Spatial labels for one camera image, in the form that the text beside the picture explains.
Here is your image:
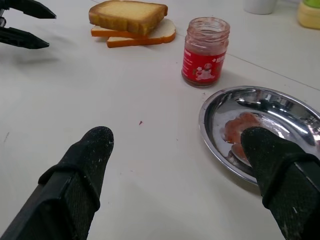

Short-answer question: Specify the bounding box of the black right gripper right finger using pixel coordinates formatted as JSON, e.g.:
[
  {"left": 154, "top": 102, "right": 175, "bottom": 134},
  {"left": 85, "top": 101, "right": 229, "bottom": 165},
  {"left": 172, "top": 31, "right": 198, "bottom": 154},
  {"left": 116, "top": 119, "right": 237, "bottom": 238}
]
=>
[{"left": 240, "top": 126, "right": 320, "bottom": 240}]

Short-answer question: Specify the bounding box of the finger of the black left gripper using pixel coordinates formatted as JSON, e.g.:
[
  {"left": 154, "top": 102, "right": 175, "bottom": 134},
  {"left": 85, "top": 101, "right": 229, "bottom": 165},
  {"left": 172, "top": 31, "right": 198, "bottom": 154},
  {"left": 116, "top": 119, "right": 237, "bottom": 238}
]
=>
[
  {"left": 0, "top": 0, "right": 57, "bottom": 20},
  {"left": 0, "top": 26, "right": 50, "bottom": 50}
]

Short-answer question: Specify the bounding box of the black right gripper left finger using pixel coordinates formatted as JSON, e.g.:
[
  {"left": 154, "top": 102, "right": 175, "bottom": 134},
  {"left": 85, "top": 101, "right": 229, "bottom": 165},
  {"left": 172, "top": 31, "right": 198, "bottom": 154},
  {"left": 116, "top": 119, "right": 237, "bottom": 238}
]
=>
[{"left": 0, "top": 125, "right": 115, "bottom": 240}]

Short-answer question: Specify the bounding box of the translucent plastic spoon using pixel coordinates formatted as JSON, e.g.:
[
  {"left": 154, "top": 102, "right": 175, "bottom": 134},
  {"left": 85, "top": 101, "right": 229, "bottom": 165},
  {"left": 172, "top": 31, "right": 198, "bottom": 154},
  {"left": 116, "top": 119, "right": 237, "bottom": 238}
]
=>
[{"left": 230, "top": 142, "right": 252, "bottom": 167}]

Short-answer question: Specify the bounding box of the toasted brown bread slice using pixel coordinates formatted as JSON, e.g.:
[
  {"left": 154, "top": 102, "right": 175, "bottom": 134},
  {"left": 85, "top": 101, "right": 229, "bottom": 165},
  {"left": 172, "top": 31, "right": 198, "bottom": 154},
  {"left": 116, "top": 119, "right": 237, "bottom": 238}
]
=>
[{"left": 88, "top": 0, "right": 169, "bottom": 36}]

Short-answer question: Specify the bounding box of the orange sauce smear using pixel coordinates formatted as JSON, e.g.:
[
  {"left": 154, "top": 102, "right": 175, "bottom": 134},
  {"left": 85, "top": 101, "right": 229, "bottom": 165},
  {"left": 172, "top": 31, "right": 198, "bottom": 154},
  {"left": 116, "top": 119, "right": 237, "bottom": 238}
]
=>
[{"left": 223, "top": 112, "right": 266, "bottom": 161}]

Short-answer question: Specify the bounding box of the white bread slice orange crust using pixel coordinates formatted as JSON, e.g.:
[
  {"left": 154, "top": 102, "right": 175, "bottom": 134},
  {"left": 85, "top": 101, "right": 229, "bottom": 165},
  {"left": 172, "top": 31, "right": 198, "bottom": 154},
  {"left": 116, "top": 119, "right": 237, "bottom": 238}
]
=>
[
  {"left": 106, "top": 18, "right": 177, "bottom": 49},
  {"left": 90, "top": 24, "right": 151, "bottom": 40}
]

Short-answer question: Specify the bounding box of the glass jam jar red label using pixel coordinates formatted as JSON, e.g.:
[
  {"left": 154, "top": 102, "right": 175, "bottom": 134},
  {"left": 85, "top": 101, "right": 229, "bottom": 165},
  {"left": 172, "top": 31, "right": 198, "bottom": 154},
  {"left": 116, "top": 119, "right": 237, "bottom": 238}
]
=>
[{"left": 181, "top": 16, "right": 231, "bottom": 88}]

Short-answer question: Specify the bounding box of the round stainless steel plate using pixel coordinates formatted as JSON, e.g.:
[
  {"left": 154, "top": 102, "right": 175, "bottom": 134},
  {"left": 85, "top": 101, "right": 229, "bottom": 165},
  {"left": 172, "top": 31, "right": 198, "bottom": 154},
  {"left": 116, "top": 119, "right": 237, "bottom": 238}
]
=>
[{"left": 199, "top": 85, "right": 320, "bottom": 187}]

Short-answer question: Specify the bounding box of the yellow dish soap bottle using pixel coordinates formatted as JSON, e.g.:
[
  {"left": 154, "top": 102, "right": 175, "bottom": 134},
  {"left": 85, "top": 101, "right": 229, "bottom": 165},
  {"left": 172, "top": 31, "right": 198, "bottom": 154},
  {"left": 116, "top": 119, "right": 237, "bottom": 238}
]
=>
[{"left": 296, "top": 0, "right": 320, "bottom": 29}]

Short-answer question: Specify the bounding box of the white ceramic vase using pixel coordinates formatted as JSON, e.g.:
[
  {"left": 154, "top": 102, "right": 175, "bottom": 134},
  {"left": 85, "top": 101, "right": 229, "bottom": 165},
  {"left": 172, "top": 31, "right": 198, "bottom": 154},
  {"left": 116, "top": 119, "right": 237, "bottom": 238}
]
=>
[{"left": 243, "top": 0, "right": 276, "bottom": 15}]

